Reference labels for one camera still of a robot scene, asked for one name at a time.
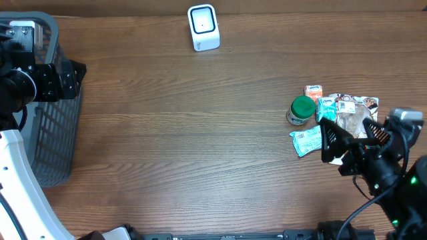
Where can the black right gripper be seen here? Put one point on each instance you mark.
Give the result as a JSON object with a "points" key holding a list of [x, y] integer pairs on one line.
{"points": [[357, 157]]}

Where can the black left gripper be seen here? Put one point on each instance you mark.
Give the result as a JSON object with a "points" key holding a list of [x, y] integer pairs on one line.
{"points": [[56, 90]]}

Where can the brown white snack bag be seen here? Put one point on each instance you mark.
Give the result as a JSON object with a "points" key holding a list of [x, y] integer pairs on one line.
{"points": [[352, 110]]}

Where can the teal tissue packet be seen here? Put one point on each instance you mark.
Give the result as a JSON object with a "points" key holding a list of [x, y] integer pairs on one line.
{"points": [[326, 108]]}

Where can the mint green wipes packet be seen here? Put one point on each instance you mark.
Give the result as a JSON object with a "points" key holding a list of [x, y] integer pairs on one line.
{"points": [[307, 141]]}

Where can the green lid jar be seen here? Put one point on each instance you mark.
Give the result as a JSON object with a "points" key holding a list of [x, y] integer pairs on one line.
{"points": [[301, 109]]}

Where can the orange tissue packet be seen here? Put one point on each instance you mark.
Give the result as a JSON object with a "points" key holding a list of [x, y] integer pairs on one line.
{"points": [[313, 91]]}

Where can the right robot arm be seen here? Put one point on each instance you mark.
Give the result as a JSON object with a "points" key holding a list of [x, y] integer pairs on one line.
{"points": [[402, 198]]}

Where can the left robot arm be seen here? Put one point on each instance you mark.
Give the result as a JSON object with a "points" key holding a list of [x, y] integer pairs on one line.
{"points": [[25, 210]]}

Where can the white barcode scanner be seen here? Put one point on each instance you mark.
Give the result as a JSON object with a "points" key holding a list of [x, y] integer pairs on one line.
{"points": [[204, 28]]}

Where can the grey plastic mesh basket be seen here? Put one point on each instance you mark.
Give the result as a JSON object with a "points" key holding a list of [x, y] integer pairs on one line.
{"points": [[50, 129]]}

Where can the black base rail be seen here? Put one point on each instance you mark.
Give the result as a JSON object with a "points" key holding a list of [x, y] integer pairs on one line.
{"points": [[300, 234]]}

